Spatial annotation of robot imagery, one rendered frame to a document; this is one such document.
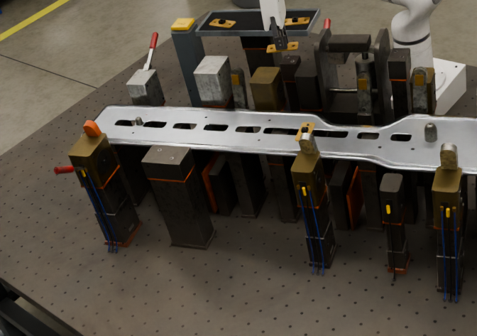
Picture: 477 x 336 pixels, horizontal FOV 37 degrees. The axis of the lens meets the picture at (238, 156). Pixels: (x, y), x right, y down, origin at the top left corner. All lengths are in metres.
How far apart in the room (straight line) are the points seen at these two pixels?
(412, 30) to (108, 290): 1.21
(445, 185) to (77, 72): 3.52
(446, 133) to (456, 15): 2.69
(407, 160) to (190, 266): 0.71
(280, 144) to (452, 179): 0.50
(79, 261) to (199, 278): 0.41
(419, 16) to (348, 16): 2.46
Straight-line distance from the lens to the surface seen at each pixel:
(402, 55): 2.04
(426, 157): 1.86
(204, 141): 2.05
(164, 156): 1.99
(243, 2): 5.06
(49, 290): 2.24
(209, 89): 2.18
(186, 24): 2.35
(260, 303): 1.97
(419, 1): 2.23
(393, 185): 1.80
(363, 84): 2.01
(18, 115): 4.66
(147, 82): 2.30
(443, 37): 4.36
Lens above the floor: 2.16
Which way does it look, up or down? 36 degrees down
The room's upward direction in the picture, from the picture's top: 15 degrees counter-clockwise
